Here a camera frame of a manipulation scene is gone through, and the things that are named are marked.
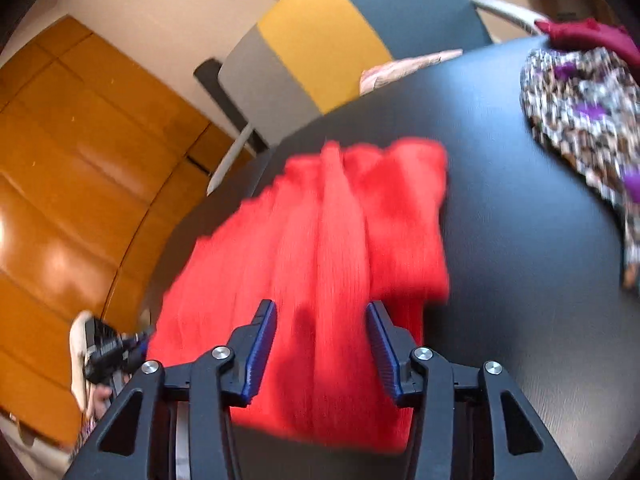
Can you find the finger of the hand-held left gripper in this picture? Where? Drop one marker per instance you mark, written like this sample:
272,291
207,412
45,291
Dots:
141,345

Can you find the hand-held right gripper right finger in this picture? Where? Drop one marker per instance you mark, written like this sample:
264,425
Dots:
385,355

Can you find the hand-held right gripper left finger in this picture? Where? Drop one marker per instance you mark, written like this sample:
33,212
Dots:
262,350

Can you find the red knit sweater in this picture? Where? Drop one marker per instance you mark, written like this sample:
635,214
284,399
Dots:
320,240

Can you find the person's left hand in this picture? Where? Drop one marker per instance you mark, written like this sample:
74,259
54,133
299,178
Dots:
102,400

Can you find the black and white chair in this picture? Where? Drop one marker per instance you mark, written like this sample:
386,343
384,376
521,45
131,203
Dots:
215,90

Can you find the pink floral cloth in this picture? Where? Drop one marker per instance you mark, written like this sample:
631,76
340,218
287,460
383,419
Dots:
400,70

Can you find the grey yellow blue chair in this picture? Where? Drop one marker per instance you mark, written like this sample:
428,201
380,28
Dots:
340,45

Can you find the leopard print garment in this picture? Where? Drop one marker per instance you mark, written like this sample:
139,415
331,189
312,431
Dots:
585,110

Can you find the dark red garment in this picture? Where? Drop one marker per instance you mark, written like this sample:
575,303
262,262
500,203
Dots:
590,35

